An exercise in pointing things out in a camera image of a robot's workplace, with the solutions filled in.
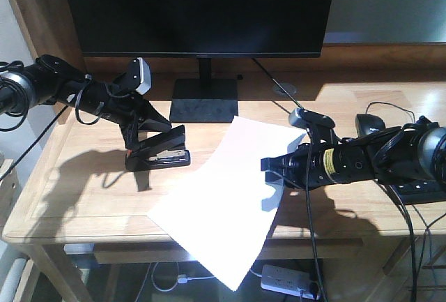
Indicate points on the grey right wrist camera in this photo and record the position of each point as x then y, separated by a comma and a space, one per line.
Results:
301, 118

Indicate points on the black stapler orange tab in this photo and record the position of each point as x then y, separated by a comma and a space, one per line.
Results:
161, 151

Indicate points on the black computer mouse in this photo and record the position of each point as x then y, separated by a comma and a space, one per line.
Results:
366, 124

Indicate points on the black keyboard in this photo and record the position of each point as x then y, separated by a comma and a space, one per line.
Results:
419, 192

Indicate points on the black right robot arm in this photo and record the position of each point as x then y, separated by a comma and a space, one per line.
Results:
391, 157

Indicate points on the wooden desk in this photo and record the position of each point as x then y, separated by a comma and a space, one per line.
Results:
78, 191

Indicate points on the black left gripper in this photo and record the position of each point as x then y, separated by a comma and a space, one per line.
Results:
124, 108

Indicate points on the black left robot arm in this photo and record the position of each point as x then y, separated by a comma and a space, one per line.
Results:
52, 80

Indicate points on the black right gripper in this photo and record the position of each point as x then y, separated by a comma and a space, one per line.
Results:
344, 163

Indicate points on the white power strip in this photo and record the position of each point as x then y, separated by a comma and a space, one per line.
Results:
290, 282

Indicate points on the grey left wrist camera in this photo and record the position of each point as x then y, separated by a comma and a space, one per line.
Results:
137, 77

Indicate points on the white paper sheets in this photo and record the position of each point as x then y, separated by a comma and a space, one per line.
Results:
221, 213

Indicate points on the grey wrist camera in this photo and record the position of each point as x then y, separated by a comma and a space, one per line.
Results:
137, 77
301, 118

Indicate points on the black monitor with stand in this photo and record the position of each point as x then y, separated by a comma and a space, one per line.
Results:
203, 30

